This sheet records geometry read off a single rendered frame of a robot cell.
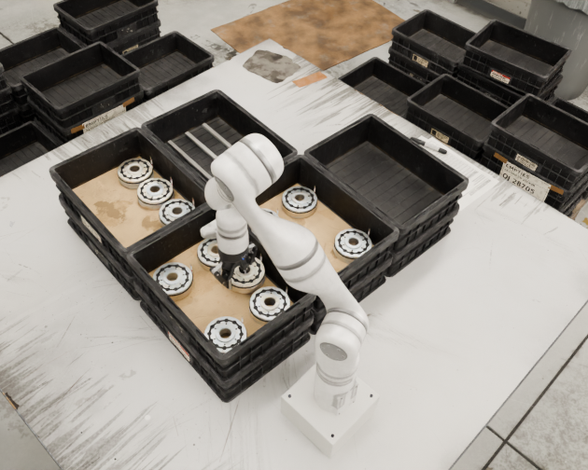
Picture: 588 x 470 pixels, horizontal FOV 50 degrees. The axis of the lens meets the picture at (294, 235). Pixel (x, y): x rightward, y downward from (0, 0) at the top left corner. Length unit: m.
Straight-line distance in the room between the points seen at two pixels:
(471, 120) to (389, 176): 1.10
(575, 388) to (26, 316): 1.98
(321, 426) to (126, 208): 0.83
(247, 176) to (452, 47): 2.55
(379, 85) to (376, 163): 1.33
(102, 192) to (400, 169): 0.91
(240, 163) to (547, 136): 2.00
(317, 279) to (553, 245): 1.11
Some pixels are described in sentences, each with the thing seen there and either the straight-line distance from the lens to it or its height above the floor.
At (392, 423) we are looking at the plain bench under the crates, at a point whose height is 0.70.
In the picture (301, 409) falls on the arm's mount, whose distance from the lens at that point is 1.53.
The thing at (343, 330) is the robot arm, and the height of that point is 1.12.
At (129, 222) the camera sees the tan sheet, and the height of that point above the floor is 0.83.
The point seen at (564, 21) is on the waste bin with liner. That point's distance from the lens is 3.67.
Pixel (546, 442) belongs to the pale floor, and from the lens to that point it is 2.55.
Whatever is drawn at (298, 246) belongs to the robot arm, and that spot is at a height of 1.32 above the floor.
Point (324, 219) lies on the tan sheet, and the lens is 1.81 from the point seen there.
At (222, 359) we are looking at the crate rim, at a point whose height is 0.93.
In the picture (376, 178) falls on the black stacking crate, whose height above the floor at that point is 0.83.
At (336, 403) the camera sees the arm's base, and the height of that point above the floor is 0.85.
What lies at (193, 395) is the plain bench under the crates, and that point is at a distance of 1.64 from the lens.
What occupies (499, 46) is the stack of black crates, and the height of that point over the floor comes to 0.50.
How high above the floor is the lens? 2.17
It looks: 49 degrees down
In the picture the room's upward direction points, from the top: 4 degrees clockwise
